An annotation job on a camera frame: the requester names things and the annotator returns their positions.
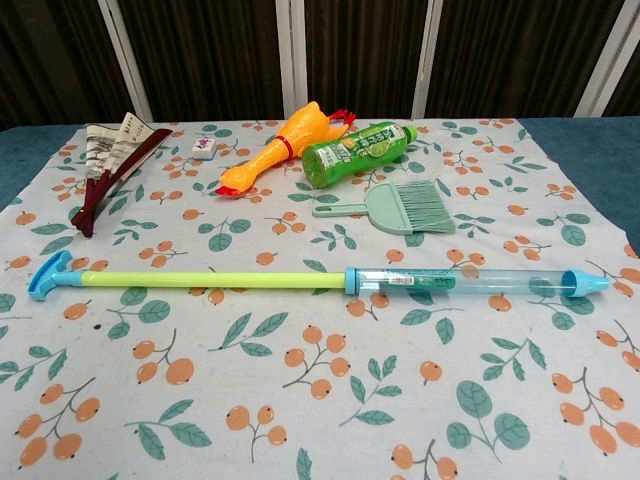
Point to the blue and green water pump toy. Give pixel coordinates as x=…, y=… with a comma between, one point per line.
x=200, y=280

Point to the small green hand brush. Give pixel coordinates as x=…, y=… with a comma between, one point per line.
x=425, y=207

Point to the small green dustpan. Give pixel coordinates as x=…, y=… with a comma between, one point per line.
x=385, y=210

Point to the green plastic drink bottle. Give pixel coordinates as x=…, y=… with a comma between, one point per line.
x=350, y=155

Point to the orange rubber chicken toy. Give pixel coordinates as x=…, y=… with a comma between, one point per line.
x=285, y=145

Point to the white mahjong tile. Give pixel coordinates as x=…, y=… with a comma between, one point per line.
x=202, y=146

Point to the floral orange fruit tablecloth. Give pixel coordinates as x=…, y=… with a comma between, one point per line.
x=320, y=400

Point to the paper folding fan dark ribs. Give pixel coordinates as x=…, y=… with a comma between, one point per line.
x=100, y=150

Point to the white partition frame post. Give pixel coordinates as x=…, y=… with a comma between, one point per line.
x=607, y=55
x=125, y=60
x=291, y=60
x=426, y=60

